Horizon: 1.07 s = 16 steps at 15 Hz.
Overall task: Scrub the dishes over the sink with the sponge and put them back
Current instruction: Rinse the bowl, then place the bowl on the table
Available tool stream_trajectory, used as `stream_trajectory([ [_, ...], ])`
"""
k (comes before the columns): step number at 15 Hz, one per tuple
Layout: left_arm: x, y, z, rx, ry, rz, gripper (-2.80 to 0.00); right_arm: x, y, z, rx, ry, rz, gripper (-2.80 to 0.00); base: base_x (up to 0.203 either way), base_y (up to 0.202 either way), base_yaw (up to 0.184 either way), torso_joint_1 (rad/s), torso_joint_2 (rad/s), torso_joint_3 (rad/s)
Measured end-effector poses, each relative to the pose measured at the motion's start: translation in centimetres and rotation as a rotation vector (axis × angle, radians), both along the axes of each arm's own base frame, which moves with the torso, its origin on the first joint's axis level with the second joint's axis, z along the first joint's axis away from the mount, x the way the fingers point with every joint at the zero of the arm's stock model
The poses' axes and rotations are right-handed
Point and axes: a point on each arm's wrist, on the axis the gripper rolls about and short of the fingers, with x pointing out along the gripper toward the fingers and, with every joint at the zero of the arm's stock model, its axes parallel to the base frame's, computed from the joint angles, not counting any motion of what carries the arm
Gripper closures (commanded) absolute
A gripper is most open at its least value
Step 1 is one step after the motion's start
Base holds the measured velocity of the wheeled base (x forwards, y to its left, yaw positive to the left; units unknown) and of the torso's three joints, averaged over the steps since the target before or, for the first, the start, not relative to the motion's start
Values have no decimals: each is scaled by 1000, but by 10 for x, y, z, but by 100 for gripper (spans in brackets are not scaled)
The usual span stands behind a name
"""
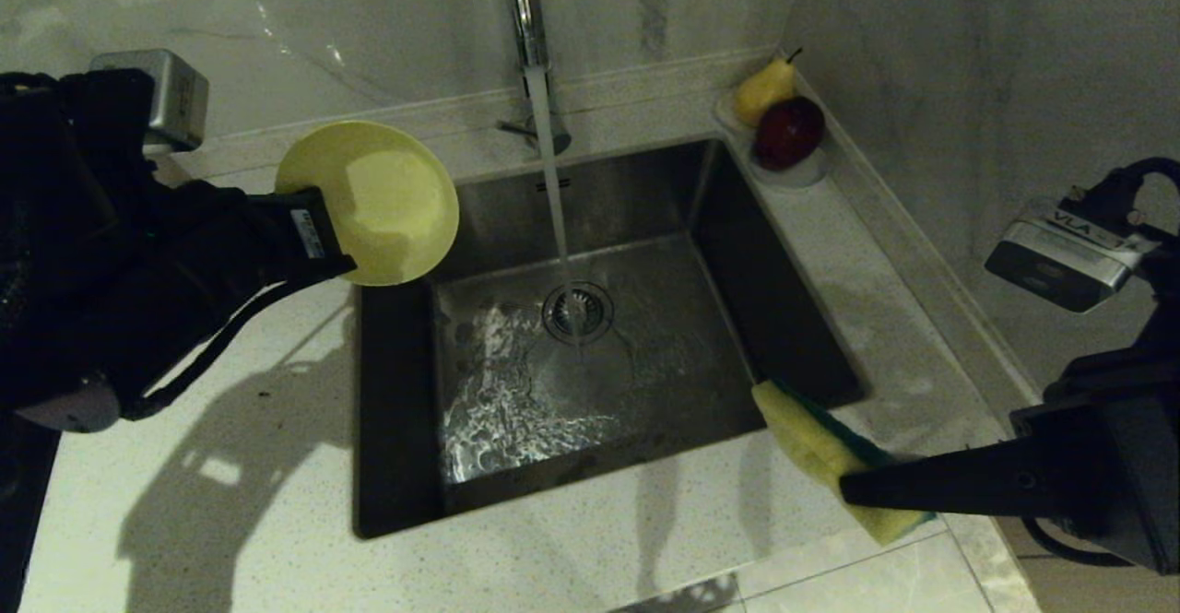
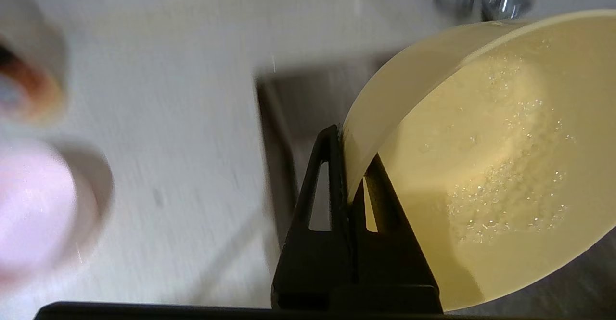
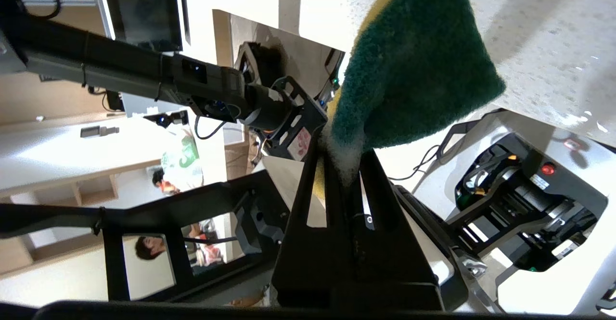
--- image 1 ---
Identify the yellow plastic bowl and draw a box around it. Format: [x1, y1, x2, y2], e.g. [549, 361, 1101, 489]
[275, 121, 461, 288]

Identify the green and yellow sponge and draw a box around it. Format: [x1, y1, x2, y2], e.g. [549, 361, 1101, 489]
[751, 380, 937, 547]

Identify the chrome faucet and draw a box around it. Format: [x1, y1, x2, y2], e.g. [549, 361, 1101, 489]
[496, 0, 572, 158]

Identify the metal sink drain strainer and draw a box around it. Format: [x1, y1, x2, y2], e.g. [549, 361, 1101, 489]
[542, 282, 615, 346]

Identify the stainless steel sink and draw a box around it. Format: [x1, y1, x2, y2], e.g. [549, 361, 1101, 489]
[353, 138, 870, 540]

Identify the light wooden cabinet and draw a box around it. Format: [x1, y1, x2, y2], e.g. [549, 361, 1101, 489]
[996, 516, 1180, 613]

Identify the running water stream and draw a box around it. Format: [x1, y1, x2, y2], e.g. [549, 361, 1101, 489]
[525, 67, 584, 356]

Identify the black induction cooktop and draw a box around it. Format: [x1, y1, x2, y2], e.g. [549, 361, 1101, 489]
[0, 415, 62, 613]

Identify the white fruit tray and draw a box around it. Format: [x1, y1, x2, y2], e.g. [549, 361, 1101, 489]
[712, 90, 829, 190]

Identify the dark red apple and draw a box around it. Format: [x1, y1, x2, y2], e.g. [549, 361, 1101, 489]
[753, 95, 827, 171]

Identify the yellow pear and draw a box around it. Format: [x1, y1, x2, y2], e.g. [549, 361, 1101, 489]
[733, 47, 803, 129]

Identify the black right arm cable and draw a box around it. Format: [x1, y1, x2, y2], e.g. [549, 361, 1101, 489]
[1019, 158, 1180, 568]

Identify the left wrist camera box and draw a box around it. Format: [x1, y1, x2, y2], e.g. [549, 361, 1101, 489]
[89, 49, 210, 153]

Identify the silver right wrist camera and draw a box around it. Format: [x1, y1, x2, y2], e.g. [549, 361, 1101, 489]
[984, 187, 1162, 313]

